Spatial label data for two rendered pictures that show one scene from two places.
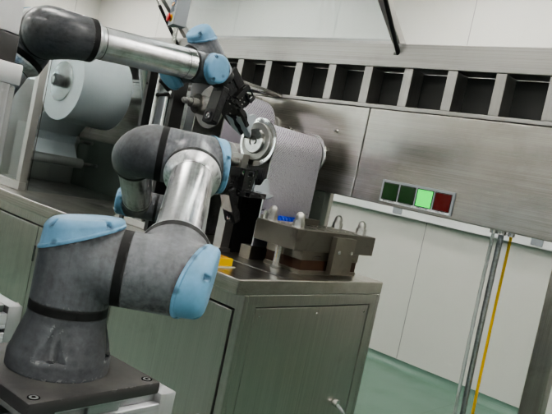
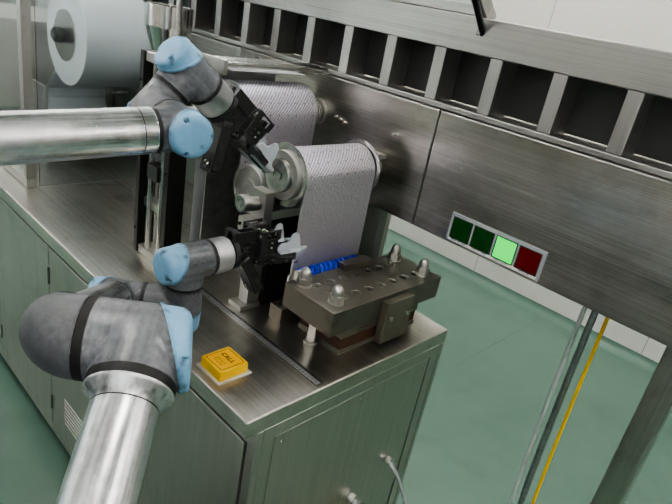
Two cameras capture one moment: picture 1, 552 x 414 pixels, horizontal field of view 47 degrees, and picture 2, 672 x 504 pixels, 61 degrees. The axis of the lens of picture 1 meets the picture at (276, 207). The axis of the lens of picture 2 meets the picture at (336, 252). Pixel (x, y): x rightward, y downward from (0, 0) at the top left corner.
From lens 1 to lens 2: 0.83 m
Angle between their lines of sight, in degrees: 20
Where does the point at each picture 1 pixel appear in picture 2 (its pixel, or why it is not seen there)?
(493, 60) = (625, 68)
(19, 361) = not seen: outside the picture
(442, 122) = (537, 150)
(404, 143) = (483, 169)
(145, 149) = (50, 357)
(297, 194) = (342, 228)
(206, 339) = (220, 460)
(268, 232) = (298, 304)
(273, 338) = (303, 449)
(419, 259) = not seen: hidden behind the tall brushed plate
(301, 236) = (338, 320)
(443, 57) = (548, 50)
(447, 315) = not seen: hidden behind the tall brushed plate
